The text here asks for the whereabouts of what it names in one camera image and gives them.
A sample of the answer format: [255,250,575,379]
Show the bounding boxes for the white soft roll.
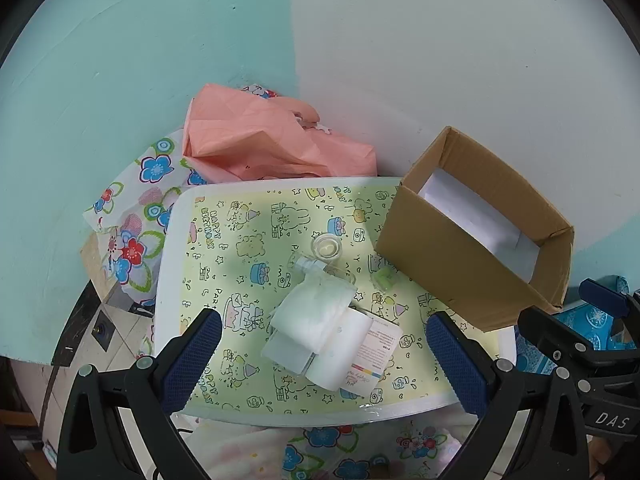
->
[270,275,357,353]

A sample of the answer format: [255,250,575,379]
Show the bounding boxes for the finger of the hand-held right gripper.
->
[517,306,640,396]
[579,278,640,341]

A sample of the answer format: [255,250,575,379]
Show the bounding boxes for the clear spray bottle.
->
[292,255,326,278]

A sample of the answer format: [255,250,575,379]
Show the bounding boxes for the pink crumpled paper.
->
[182,84,378,181]

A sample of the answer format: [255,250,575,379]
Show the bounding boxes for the clear round cap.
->
[311,232,343,262]

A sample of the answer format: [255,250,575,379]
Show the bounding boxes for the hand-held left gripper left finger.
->
[56,307,223,480]

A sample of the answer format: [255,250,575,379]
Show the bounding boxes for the brown cardboard box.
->
[375,126,576,332]

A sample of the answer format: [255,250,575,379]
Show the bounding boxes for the floral printed cloth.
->
[82,130,463,480]

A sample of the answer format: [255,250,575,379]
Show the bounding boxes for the round clear labelled container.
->
[305,307,402,401]

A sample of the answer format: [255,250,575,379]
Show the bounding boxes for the yellow cartoon table mat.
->
[177,182,501,413]

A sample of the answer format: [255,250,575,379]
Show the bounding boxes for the pale pink blanket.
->
[190,420,301,480]

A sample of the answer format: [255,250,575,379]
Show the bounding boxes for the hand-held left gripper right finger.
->
[425,310,588,480]

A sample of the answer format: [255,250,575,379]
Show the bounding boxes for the blue patterned bag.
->
[515,275,640,376]

